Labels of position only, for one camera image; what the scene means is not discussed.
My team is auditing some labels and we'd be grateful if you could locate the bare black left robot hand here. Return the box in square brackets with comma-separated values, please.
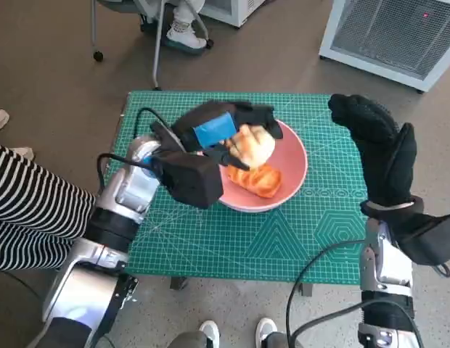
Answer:
[172, 100, 284, 171]

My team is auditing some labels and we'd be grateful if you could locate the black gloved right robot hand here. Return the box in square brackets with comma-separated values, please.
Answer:
[328, 93, 417, 207]

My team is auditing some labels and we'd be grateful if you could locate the round toy bread bun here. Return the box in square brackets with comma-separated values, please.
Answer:
[226, 124, 276, 170]

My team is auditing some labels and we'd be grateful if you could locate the twisted toy bread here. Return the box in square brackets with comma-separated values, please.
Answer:
[226, 165, 283, 199]

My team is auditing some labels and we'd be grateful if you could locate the pink bowl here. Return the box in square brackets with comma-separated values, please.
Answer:
[217, 119, 308, 214]

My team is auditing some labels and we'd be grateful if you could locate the metal-legged office chair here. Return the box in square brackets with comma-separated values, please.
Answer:
[91, 0, 214, 91]

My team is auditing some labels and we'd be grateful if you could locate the seated person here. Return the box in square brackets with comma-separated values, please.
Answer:
[139, 0, 208, 55]

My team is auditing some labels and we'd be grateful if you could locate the green cutting mat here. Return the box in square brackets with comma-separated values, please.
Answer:
[123, 90, 369, 283]

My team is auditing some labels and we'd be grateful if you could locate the white ribbed appliance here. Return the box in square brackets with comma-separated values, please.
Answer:
[199, 0, 271, 28]

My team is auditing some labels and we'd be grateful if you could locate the white cabinet with mesh panel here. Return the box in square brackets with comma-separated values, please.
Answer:
[319, 0, 450, 94]

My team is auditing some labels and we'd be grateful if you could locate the person in striped clothing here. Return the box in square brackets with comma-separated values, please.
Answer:
[0, 108, 97, 271]

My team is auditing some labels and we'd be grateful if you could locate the person with white shoes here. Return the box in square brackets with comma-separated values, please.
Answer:
[168, 317, 295, 348]

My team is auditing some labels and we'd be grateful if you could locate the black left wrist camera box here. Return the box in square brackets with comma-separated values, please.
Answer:
[157, 151, 225, 210]

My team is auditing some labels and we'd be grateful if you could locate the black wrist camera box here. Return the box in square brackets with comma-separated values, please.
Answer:
[395, 212, 450, 268]
[157, 151, 225, 210]

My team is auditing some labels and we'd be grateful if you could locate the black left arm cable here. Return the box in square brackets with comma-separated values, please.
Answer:
[134, 107, 176, 141]
[97, 153, 157, 194]

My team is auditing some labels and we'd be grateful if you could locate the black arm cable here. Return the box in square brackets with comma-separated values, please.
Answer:
[97, 153, 157, 194]
[292, 300, 424, 348]
[285, 238, 366, 348]
[134, 107, 176, 141]

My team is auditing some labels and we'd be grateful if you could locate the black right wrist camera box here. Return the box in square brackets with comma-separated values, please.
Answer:
[395, 212, 450, 268]

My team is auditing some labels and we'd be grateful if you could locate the short black camera cable loop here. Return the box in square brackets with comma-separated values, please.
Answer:
[430, 261, 450, 278]

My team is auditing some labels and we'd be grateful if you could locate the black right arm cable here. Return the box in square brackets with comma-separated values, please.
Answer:
[292, 300, 424, 348]
[285, 238, 366, 348]

